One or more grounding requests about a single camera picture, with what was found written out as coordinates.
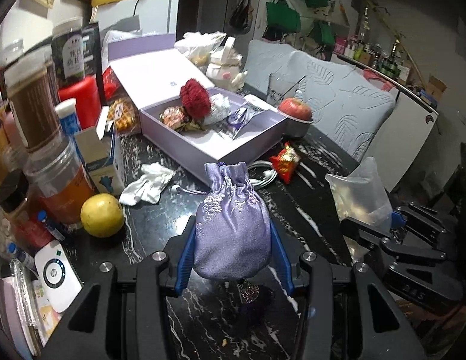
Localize purple snack packet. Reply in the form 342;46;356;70
226;102;265;140

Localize light blue leaf cushion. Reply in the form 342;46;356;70
245;40;395;162

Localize yellow lemon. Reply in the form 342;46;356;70
80;193;125;238

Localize open lavender gift box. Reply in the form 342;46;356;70
107;34;286;185

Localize orange contents plastic jar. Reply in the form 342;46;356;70
25;136;95;226

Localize clear drinking glass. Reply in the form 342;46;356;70
266;72;306;107

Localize blue tube white cap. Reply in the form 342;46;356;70
55;97;82;137

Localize red apple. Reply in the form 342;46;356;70
278;97;313;121

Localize waffle snack packet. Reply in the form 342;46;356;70
107;97;141;136

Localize white plastic bag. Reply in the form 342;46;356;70
174;31;226;67

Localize white round-button device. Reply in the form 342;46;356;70
34;241;82;314

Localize small blue white carton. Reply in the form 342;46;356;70
74;106;125;197

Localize red fluffy soft object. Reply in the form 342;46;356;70
180;79;211;119

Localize green tote bag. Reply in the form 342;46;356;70
265;0;301;33

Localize floral wrapped snack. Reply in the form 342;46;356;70
160;106;204;132

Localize red canister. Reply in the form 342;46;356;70
59;76;101;129

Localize dark jar white lid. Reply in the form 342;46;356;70
51;17;86;89

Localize white ceramic teapot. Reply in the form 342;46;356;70
206;37;248;93

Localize purple embroidered drawstring pouch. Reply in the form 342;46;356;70
194;162;271;281

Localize clear plastic bag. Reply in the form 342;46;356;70
325;157;393;235

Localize brown powder jar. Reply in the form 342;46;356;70
4;46;60;154

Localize red gold candy packet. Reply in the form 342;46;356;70
270;142;301;185

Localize white mini fridge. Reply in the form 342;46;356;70
94;0;179;34

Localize white crumpled tissue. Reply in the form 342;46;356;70
119;163;175;206

